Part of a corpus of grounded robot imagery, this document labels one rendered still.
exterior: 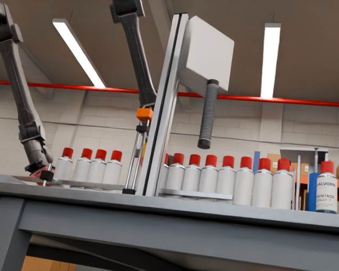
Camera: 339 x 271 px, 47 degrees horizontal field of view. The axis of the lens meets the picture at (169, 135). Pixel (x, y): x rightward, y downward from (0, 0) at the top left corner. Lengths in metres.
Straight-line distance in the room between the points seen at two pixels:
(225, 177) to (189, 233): 0.46
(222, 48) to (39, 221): 0.77
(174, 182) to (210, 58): 0.39
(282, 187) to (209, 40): 0.49
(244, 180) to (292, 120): 5.01
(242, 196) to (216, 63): 0.41
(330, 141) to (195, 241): 5.41
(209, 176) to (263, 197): 0.16
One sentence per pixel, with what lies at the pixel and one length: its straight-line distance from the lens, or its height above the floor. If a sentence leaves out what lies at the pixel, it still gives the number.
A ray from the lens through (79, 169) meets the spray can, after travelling 1.32.
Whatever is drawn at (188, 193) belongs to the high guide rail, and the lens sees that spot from 1.13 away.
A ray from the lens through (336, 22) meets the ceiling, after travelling 4.79.
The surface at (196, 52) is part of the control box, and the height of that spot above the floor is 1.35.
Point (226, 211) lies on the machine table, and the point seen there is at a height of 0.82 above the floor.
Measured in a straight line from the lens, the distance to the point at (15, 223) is 0.86.
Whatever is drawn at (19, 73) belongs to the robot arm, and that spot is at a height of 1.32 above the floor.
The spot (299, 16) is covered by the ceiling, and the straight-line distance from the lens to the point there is 4.69.
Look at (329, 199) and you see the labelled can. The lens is 1.10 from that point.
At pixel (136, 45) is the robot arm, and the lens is 1.38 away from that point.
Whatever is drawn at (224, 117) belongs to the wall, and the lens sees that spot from 6.11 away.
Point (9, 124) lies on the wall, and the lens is 7.25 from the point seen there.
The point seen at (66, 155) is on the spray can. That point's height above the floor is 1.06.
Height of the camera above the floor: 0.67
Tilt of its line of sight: 22 degrees up
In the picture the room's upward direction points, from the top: 11 degrees clockwise
